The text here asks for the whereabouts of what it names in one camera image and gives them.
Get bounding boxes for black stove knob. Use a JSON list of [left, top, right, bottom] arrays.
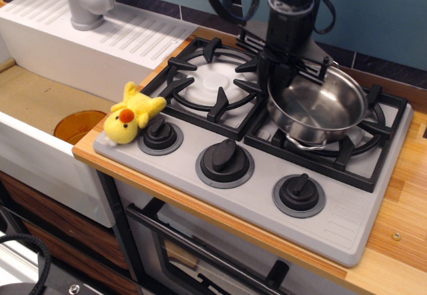
[[272, 174, 326, 219], [195, 139, 255, 190], [137, 117, 183, 156]]

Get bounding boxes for black middle stove knob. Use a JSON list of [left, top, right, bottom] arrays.
[[195, 139, 255, 190]]

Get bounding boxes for black left burner grate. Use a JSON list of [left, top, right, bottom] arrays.
[[142, 38, 267, 145]]

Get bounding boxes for wooden drawer cabinet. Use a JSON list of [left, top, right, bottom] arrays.
[[1, 173, 140, 294]]

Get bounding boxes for black braided cable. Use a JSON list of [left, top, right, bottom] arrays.
[[0, 233, 51, 295]]

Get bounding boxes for black burner grate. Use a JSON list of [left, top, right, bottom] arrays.
[[244, 83, 413, 192], [142, 38, 267, 145]]

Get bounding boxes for white toy sink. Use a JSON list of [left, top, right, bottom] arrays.
[[1, 0, 195, 228]]

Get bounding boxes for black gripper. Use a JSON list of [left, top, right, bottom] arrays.
[[238, 6, 332, 90]]

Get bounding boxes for black left stove knob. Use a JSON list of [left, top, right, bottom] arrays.
[[137, 117, 183, 156]]

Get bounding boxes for grey toy faucet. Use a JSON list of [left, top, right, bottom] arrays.
[[67, 0, 115, 31]]

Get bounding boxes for oven door with black handle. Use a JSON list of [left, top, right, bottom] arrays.
[[125, 198, 340, 294]]

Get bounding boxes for yellow stuffed duck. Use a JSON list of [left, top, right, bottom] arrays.
[[103, 81, 167, 147]]

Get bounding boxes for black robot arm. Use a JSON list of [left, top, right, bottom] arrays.
[[208, 0, 336, 66]]

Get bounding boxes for grey toy stove top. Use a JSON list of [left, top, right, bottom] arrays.
[[93, 38, 414, 267]]

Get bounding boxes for orange plastic plate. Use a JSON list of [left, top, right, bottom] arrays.
[[53, 110, 106, 145]]

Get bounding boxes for black right stove knob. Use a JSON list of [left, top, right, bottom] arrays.
[[272, 174, 326, 219]]

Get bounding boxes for stainless steel pan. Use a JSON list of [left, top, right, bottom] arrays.
[[267, 66, 368, 150]]

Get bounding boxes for black right burner grate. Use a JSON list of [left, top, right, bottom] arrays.
[[244, 83, 413, 192]]

